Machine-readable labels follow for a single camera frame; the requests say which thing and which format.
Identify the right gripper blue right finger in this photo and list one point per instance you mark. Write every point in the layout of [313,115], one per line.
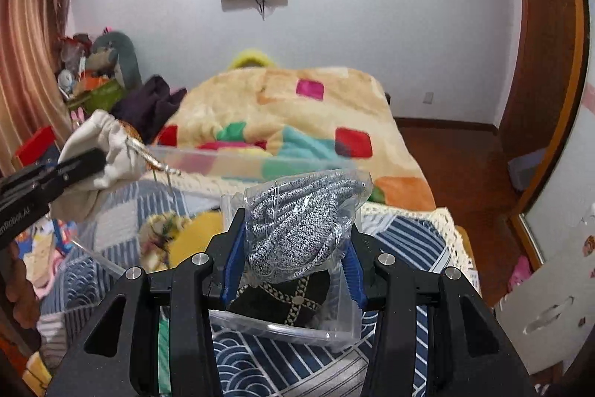
[353,271]

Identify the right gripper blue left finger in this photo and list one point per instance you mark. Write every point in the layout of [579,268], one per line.
[234,266]

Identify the yellow rectangular sponge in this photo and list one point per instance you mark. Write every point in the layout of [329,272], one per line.
[194,237]

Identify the grey gloves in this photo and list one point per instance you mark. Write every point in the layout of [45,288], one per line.
[299,225]

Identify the green knitted glove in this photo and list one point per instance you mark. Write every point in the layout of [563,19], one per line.
[163,353]

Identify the person's left hand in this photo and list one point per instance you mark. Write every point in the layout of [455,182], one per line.
[20,292]

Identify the red flat box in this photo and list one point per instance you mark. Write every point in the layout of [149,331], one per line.
[40,147]

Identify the clear plastic storage box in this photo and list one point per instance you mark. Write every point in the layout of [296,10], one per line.
[215,181]

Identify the blue white patterned tablecloth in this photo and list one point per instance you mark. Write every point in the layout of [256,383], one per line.
[256,357]

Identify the green cardboard box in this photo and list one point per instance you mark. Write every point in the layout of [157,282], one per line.
[102,98]

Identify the dark purple garment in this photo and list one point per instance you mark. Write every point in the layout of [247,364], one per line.
[148,108]

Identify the colourful patchwork fleece blanket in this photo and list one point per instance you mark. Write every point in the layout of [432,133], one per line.
[327,113]

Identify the grey plush toy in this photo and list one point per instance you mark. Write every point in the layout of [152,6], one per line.
[113,52]

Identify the orange striped curtain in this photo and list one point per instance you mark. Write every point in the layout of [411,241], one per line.
[31,34]

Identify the yellow green plush pillow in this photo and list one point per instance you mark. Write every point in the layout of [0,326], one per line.
[251,57]

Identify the brown wooden door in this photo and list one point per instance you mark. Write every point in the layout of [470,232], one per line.
[544,95]

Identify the black bag with chain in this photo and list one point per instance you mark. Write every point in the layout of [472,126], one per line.
[291,303]

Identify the white wall socket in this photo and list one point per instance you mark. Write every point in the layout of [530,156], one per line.
[428,98]

